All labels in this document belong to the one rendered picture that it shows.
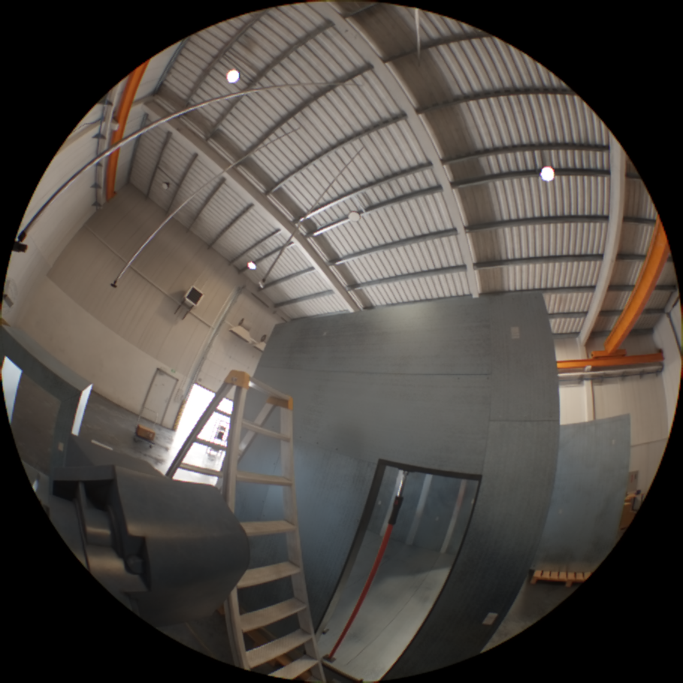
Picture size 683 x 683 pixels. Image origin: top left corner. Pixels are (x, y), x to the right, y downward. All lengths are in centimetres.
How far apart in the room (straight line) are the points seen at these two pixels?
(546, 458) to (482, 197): 630
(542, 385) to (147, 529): 146
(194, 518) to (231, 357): 1088
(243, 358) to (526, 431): 1123
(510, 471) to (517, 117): 635
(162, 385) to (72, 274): 616
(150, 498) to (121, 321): 1000
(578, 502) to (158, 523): 520
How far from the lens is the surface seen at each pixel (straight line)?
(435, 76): 598
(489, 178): 652
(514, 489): 125
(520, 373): 134
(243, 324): 1070
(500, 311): 154
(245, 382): 107
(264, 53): 683
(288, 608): 130
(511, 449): 124
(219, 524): 46
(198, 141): 806
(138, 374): 1027
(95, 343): 1037
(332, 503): 150
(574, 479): 512
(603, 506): 526
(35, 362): 268
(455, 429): 125
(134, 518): 39
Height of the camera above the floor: 215
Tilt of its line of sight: 25 degrees up
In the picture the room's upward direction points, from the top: 17 degrees clockwise
